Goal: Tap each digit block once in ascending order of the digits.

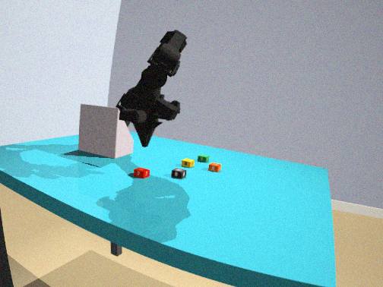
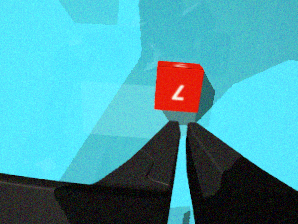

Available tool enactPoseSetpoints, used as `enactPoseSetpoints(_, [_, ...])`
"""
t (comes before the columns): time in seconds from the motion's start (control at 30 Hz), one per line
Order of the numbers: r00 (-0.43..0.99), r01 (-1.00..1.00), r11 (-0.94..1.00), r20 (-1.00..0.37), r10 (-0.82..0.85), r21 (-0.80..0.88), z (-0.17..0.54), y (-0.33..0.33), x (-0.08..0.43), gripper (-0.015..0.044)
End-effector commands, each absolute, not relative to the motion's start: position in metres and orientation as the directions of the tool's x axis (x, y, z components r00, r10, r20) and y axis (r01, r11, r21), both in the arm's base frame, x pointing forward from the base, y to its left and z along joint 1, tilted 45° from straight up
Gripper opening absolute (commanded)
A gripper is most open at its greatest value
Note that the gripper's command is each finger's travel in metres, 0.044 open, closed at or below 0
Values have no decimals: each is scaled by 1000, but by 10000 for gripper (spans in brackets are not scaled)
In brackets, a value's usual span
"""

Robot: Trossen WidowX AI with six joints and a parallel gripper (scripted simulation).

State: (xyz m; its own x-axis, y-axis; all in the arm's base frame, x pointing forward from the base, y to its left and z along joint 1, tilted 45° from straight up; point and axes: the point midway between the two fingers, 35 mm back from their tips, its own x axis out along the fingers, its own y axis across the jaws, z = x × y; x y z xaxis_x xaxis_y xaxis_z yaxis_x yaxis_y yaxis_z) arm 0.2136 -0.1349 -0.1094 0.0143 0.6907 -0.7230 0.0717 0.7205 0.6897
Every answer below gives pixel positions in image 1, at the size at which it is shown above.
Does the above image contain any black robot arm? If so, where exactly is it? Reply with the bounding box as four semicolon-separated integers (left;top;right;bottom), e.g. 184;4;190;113
116;30;187;121

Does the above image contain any green block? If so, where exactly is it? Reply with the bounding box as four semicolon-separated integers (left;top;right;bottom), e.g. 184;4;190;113
198;154;210;162

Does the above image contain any red block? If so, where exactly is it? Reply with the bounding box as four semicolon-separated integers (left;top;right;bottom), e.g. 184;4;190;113
134;167;150;178

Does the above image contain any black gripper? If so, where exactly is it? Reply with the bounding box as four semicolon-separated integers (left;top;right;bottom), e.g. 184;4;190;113
119;89;165;147

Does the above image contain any orange block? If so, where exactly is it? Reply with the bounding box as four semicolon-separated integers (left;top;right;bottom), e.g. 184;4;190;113
208;162;222;172

